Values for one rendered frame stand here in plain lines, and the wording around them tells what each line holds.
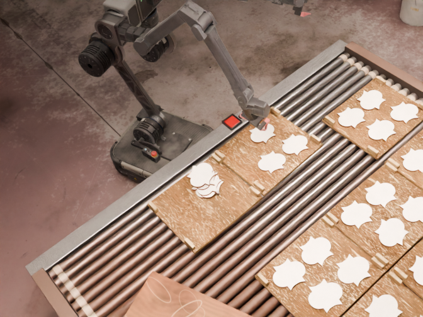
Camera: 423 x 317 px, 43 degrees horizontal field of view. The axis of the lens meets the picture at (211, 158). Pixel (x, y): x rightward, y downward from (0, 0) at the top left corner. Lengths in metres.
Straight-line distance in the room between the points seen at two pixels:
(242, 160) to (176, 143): 1.06
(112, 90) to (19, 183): 1.05
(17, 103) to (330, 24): 2.68
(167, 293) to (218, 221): 0.44
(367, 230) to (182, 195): 0.84
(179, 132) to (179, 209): 1.27
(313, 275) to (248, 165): 0.63
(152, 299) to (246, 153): 0.88
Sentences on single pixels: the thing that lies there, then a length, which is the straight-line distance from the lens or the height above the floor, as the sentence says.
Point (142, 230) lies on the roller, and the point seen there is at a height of 0.92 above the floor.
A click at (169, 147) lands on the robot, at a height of 0.26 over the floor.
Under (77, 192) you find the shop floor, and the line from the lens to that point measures 3.86.
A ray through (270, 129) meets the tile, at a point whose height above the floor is 0.95.
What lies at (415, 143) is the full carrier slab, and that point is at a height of 0.94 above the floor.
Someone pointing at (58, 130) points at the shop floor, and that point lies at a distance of 4.28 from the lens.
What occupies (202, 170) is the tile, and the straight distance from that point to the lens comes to 2.50.
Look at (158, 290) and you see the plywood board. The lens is 2.19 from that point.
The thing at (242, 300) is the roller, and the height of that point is 0.92.
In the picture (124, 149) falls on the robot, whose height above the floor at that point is 0.24.
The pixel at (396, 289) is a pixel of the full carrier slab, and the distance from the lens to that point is 2.31.
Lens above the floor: 3.01
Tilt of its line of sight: 52 degrees down
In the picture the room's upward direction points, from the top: 9 degrees counter-clockwise
